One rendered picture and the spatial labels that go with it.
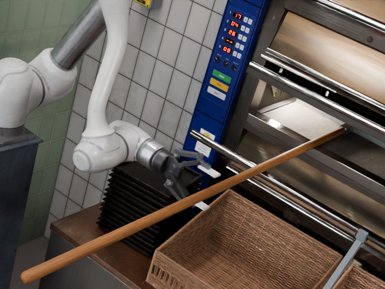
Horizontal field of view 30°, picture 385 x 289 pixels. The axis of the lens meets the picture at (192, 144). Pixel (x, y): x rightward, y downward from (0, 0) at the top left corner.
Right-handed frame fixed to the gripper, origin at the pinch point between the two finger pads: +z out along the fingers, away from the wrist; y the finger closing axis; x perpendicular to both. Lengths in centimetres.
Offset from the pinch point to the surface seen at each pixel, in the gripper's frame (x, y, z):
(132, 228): 37.4, 0.1, 1.4
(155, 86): -70, 12, -77
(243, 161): -33.8, 2.8, -7.7
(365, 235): -34, 3, 41
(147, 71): -70, 7, -83
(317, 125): -93, 2, -9
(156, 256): -21, 49, -22
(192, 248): -50, 58, -24
